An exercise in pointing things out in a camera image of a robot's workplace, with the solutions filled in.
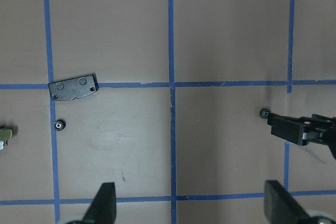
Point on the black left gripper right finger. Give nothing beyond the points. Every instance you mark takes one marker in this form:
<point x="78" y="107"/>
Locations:
<point x="280" y="207"/>

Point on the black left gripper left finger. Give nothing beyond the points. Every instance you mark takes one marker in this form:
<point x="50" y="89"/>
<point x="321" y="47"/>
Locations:
<point x="103" y="208"/>

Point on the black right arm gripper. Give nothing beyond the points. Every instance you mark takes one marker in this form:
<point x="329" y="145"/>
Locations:
<point x="316" y="129"/>

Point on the small black bearing gear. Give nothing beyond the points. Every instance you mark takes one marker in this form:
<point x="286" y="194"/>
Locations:
<point x="59" y="125"/>

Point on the green brake shoe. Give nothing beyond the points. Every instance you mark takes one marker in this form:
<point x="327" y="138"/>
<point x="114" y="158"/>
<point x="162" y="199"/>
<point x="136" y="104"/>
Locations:
<point x="6" y="135"/>

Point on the black brake pad plate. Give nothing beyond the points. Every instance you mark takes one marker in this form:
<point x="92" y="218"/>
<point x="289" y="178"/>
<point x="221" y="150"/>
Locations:
<point x="74" y="88"/>

